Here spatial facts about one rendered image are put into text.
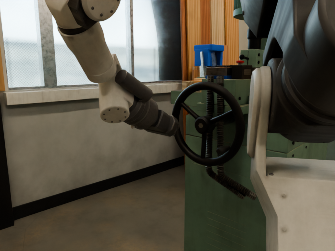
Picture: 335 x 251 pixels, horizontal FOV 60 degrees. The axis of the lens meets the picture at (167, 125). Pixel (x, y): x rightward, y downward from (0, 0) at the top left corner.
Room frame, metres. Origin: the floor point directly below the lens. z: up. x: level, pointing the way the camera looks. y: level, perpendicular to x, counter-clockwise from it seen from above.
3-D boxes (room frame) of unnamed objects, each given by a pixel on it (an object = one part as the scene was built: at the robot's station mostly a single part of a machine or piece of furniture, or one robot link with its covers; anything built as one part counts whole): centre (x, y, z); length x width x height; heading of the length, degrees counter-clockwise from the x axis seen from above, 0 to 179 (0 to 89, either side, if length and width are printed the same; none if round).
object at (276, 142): (1.31, -0.43, 0.76); 0.57 x 0.45 x 0.09; 139
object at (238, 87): (1.08, -0.22, 0.91); 0.15 x 0.14 x 0.09; 49
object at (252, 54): (1.24, -0.37, 1.03); 0.14 x 0.07 x 0.09; 139
